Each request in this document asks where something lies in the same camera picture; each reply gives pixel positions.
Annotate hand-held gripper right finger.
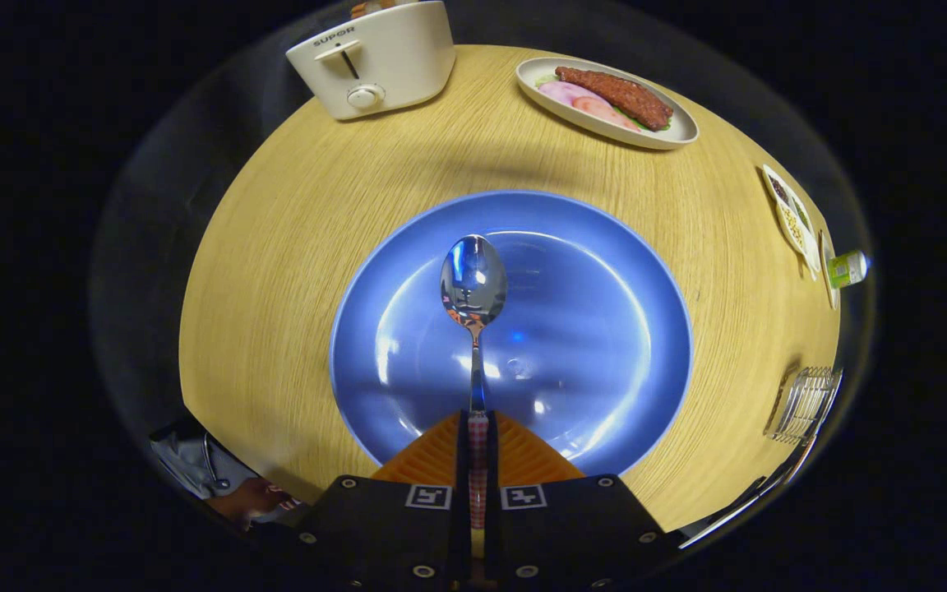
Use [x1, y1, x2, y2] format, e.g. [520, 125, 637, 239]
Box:
[488, 409, 673, 592]

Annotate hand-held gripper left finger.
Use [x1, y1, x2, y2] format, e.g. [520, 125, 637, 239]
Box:
[297, 409, 474, 592]

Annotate spoon with red checked handle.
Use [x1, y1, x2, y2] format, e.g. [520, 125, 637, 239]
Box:
[439, 234, 510, 562]

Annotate blue round plate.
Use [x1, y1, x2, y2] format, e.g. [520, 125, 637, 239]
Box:
[329, 191, 695, 479]

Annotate pink ham slices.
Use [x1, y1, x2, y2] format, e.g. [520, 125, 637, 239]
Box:
[537, 80, 644, 133]

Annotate small white dish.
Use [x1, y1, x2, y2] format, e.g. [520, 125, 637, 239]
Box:
[819, 230, 841, 311]

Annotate white divided dish with beans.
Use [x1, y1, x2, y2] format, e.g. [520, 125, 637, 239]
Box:
[761, 164, 822, 276]

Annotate brown grilled meat strip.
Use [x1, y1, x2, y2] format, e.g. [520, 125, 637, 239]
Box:
[555, 66, 675, 132]

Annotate oval plate with meat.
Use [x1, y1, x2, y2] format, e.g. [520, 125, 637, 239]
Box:
[515, 56, 700, 151]

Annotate green drink can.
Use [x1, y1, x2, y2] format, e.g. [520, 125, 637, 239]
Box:
[827, 250, 871, 289]

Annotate cream white toaster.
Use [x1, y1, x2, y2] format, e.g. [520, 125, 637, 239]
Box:
[285, 0, 457, 122]

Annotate metal wire basket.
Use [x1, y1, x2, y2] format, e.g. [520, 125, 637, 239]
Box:
[764, 366, 844, 446]

